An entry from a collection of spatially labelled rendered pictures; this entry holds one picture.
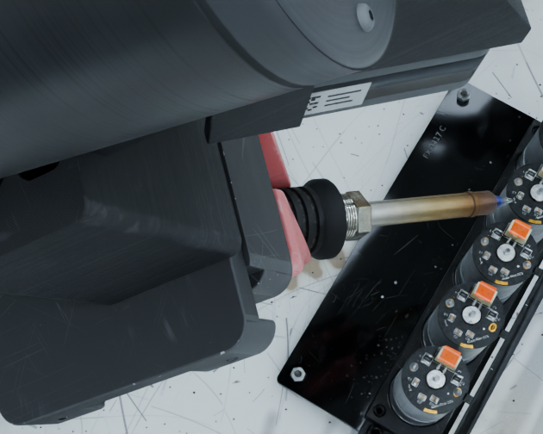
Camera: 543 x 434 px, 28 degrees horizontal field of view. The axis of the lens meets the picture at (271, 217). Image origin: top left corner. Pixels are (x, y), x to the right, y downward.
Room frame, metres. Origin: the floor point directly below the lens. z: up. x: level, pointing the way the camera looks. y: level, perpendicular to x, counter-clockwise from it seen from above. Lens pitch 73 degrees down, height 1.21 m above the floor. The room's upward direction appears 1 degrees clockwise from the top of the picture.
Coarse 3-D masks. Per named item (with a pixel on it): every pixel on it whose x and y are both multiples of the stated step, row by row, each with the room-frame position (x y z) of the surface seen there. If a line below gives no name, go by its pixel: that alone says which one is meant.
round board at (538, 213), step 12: (528, 168) 0.14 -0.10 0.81; (540, 168) 0.14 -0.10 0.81; (528, 180) 0.14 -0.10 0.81; (540, 180) 0.14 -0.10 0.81; (516, 192) 0.13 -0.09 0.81; (528, 192) 0.13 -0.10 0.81; (516, 204) 0.13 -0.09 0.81; (528, 204) 0.13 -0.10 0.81; (540, 204) 0.13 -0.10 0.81; (528, 216) 0.12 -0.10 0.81; (540, 216) 0.12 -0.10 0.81
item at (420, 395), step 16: (416, 352) 0.07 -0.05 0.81; (432, 352) 0.07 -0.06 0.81; (432, 368) 0.06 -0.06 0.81; (464, 368) 0.06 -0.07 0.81; (416, 384) 0.06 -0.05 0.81; (448, 384) 0.06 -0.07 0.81; (464, 384) 0.06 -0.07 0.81; (416, 400) 0.05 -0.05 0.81; (432, 400) 0.05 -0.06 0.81; (448, 400) 0.05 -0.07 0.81
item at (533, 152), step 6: (534, 138) 0.16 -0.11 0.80; (528, 144) 0.16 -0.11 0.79; (534, 144) 0.16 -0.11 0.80; (528, 150) 0.16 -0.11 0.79; (534, 150) 0.15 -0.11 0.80; (540, 150) 0.15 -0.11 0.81; (522, 156) 0.16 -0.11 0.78; (528, 156) 0.16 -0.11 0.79; (534, 156) 0.15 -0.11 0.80; (540, 156) 0.15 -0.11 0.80; (516, 162) 0.16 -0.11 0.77; (522, 162) 0.16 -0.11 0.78; (528, 162) 0.15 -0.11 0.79; (534, 162) 0.15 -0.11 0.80; (540, 162) 0.15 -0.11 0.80; (516, 168) 0.16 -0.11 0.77
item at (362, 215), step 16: (352, 192) 0.10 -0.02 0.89; (464, 192) 0.11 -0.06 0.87; (480, 192) 0.11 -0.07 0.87; (352, 208) 0.10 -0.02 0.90; (368, 208) 0.10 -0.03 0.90; (384, 208) 0.10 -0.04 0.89; (400, 208) 0.10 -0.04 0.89; (416, 208) 0.10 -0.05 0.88; (432, 208) 0.10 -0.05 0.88; (448, 208) 0.10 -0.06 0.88; (464, 208) 0.11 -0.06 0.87; (480, 208) 0.11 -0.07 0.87; (352, 224) 0.09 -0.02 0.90; (368, 224) 0.09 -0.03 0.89; (384, 224) 0.10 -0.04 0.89; (352, 240) 0.09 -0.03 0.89
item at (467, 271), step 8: (496, 248) 0.11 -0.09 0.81; (504, 248) 0.11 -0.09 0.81; (512, 248) 0.11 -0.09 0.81; (496, 256) 0.11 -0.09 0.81; (504, 256) 0.11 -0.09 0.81; (512, 256) 0.11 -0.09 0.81; (464, 264) 0.11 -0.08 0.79; (472, 264) 0.11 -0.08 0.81; (456, 272) 0.11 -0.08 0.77; (464, 272) 0.11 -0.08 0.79; (472, 272) 0.10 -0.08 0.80; (456, 280) 0.11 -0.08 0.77; (464, 280) 0.10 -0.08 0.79; (472, 280) 0.10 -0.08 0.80; (480, 280) 0.10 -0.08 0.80; (488, 280) 0.10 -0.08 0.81; (496, 288) 0.10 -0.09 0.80; (504, 288) 0.10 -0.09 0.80; (512, 288) 0.10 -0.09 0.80; (504, 296) 0.10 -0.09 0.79
